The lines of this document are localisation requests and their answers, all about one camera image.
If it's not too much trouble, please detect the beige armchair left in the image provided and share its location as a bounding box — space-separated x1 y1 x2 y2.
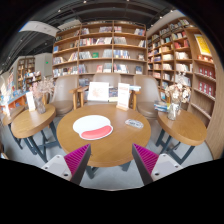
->
51 75 78 116

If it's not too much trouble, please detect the round wooden centre table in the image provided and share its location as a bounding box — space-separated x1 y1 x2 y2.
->
57 104 151 167

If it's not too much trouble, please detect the white and red display board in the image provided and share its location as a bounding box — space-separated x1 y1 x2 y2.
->
87 82 109 101

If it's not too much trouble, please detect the wooden right wall bookshelf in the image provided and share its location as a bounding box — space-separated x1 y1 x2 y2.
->
147 13 224 159

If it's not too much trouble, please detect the beige armchair right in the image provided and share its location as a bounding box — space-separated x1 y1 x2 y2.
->
132 74 162 120

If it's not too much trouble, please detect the glass vase with white flowers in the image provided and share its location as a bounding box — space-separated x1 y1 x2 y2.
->
165 83 191 120

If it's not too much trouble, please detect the round wooden table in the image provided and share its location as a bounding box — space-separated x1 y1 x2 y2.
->
11 104 56 139
57 104 151 167
157 110 207 146

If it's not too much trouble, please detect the round wooden left table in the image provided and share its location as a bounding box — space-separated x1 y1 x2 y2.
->
11 104 56 139

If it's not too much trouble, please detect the white standing sign card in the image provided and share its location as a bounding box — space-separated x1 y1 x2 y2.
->
116 83 130 111

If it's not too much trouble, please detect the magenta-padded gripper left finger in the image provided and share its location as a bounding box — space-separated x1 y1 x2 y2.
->
42 144 91 185

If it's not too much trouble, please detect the glass vase with pink flowers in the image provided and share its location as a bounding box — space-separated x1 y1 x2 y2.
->
30 78 54 114

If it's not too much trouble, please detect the large wooden back bookshelf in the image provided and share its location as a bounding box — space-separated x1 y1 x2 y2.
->
52 20 147 78

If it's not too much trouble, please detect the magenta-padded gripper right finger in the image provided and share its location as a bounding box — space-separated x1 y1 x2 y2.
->
132 144 182 185

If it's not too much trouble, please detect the stack of books on chair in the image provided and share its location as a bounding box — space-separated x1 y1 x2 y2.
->
154 101 170 112

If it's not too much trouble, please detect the round wooden right table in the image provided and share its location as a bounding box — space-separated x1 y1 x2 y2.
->
157 110 207 146

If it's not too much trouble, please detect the small white sign left table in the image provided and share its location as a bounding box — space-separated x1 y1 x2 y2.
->
26 92 36 111

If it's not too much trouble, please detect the white and red mouse pad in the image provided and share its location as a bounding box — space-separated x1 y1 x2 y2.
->
73 115 113 140

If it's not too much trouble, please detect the distant wooden bookshelf left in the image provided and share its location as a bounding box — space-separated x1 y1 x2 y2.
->
17 57 41 91

